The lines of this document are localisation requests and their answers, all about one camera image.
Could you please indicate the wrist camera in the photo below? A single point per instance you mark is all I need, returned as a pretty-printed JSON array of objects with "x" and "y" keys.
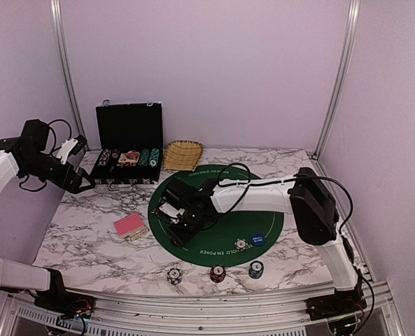
[
  {"x": 167, "y": 211},
  {"x": 70, "y": 147}
]

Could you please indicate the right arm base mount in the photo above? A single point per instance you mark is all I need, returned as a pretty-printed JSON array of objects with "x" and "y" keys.
[{"x": 336, "y": 304}]

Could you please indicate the red black chips in case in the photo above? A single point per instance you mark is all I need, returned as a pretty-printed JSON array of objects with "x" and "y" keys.
[{"x": 115, "y": 154}]

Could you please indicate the card deck in case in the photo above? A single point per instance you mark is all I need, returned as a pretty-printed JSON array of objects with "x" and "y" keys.
[{"x": 124, "y": 161}]

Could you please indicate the front aluminium rail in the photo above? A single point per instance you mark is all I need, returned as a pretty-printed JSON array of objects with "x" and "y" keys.
[{"x": 281, "y": 312}]

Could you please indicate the green chip row in case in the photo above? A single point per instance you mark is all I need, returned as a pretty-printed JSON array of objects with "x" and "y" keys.
[{"x": 144, "y": 157}]

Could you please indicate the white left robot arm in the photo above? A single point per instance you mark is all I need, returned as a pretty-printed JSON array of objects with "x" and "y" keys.
[{"x": 34, "y": 167}]

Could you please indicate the blue beige chips in case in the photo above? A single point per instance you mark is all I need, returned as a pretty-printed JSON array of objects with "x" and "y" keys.
[{"x": 104, "y": 157}]

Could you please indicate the aluminium frame post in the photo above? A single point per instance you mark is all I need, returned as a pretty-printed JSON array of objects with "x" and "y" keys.
[
  {"x": 342, "y": 71},
  {"x": 58, "y": 27}
]

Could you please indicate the woven bamboo tray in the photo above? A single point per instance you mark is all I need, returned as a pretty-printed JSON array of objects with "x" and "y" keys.
[{"x": 182, "y": 155}]

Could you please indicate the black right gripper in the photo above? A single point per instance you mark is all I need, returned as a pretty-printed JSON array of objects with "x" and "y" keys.
[{"x": 180, "y": 236}]

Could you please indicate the blue small blind button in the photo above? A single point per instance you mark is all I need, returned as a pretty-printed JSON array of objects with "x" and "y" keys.
[{"x": 258, "y": 239}]

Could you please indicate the blue beige chip stack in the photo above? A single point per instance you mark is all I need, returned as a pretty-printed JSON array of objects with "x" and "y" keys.
[{"x": 174, "y": 276}]

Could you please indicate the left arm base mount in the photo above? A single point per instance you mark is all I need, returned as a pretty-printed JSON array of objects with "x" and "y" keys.
[{"x": 68, "y": 305}]

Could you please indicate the round green poker mat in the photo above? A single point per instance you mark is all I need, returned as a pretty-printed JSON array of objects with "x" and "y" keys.
[{"x": 215, "y": 245}]

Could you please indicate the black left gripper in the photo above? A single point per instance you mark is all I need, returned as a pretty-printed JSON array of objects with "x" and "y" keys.
[{"x": 73, "y": 186}]

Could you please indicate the left aluminium frame post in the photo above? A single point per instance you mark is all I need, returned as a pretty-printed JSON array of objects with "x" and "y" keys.
[{"x": 58, "y": 27}]

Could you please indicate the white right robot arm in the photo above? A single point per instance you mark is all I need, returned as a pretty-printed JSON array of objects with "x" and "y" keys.
[{"x": 305, "y": 197}]

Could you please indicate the right aluminium frame post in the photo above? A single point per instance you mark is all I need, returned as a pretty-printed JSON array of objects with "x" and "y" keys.
[{"x": 342, "y": 71}]

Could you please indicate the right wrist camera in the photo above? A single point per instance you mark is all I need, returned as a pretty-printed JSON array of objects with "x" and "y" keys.
[{"x": 167, "y": 211}]

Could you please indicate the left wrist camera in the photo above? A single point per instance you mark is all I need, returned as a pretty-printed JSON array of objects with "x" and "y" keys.
[{"x": 70, "y": 147}]

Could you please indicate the red playing card deck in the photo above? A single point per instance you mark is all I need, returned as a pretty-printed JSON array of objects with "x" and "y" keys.
[{"x": 131, "y": 227}]

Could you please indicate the green teal chip stack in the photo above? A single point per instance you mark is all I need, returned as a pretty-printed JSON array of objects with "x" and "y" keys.
[{"x": 256, "y": 269}]

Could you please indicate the black poker chip case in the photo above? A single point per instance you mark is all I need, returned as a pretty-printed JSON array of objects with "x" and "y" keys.
[{"x": 129, "y": 127}]

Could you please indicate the teal chip row in case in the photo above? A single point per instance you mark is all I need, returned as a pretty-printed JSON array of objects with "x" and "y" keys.
[{"x": 154, "y": 157}]

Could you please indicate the red black chip stack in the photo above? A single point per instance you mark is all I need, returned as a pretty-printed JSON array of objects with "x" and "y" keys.
[{"x": 217, "y": 273}]

